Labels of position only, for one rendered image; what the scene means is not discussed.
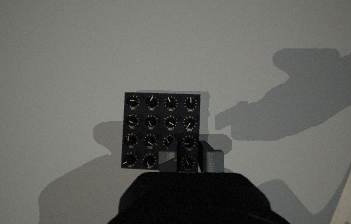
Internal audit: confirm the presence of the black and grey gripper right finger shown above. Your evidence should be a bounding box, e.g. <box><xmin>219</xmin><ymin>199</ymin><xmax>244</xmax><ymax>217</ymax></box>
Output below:
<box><xmin>198</xmin><ymin>140</ymin><xmax>224</xmax><ymax>173</ymax></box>

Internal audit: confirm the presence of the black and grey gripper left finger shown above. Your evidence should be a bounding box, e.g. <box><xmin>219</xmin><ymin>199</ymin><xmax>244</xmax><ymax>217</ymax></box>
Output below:
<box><xmin>159</xmin><ymin>140</ymin><xmax>181</xmax><ymax>172</ymax></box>

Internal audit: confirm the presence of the black knob box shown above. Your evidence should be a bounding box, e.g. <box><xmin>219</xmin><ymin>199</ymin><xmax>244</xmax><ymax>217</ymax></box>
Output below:
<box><xmin>121</xmin><ymin>92</ymin><xmax>200</xmax><ymax>172</ymax></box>

